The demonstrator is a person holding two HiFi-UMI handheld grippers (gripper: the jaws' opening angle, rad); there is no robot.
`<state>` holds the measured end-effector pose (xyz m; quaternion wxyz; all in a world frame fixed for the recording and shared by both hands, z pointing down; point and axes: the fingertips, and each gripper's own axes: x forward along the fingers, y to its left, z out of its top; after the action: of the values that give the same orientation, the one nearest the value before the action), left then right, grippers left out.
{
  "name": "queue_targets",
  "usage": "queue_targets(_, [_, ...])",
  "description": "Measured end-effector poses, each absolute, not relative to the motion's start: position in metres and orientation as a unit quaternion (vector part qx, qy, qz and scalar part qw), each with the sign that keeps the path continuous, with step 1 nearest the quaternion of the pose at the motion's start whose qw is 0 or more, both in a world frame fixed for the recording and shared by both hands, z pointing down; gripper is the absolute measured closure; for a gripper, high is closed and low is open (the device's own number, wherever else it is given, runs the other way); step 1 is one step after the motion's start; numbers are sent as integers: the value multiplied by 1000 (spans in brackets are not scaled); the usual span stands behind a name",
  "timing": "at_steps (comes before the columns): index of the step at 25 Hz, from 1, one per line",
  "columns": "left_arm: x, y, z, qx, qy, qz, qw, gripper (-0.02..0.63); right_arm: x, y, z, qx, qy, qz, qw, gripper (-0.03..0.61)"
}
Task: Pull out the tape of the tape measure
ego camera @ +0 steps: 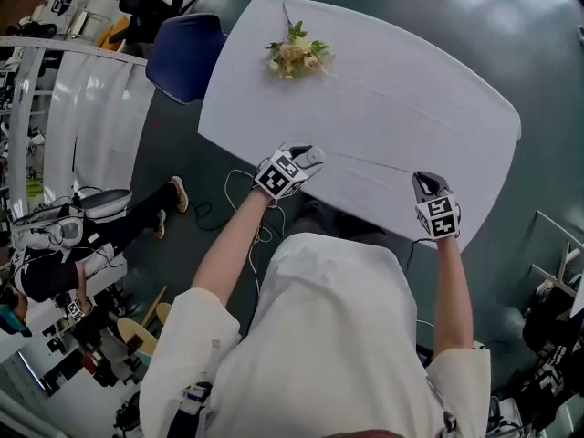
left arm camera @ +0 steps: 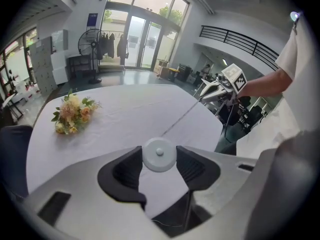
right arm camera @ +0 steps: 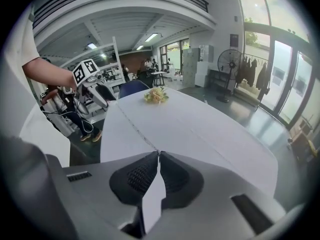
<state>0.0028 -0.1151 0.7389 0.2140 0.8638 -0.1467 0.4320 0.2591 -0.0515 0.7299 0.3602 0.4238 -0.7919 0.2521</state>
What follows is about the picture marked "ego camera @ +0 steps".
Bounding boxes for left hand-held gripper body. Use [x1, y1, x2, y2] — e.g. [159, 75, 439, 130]
[253, 141, 314, 201]

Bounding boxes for white curtain sheet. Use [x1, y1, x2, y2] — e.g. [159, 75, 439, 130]
[8, 48, 157, 227]

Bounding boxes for white metal rack frame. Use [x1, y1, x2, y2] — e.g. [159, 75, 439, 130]
[0, 35, 150, 68]

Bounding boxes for person's white shirt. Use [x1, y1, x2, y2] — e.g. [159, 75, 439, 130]
[138, 233, 492, 438]

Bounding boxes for yellow flower bouquet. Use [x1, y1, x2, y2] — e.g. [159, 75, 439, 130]
[265, 2, 336, 82]

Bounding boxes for person's right forearm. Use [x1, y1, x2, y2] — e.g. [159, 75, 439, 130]
[430, 235, 474, 360]

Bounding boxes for round wooden stool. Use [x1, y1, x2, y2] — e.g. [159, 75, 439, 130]
[115, 317, 159, 358]

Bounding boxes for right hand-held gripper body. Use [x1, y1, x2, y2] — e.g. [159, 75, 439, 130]
[412, 185, 463, 243]

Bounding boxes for black office chair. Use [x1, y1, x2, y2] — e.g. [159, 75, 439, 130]
[106, 0, 186, 46]

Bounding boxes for tangled white cables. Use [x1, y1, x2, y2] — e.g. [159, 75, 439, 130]
[224, 168, 287, 292]

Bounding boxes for white metal table frame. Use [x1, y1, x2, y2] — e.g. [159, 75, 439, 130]
[528, 209, 584, 299]

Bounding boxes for white rounded device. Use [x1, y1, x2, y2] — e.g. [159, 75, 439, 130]
[487, 394, 524, 438]

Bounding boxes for small white round device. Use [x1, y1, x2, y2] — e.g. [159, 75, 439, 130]
[304, 146, 420, 176]

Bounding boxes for black floor cable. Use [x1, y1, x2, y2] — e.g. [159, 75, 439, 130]
[186, 200, 230, 233]

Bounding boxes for chest harness strap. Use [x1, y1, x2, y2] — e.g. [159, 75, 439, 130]
[174, 339, 223, 438]

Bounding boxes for person's dark trousers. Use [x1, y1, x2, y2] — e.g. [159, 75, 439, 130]
[291, 198, 394, 251]

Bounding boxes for white tablecloth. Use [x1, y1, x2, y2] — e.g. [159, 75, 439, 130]
[196, 0, 523, 253]

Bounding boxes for person's left forearm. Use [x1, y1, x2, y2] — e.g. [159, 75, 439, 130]
[191, 188, 276, 306]

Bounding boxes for blue chair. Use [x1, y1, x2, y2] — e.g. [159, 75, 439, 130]
[145, 12, 229, 106]

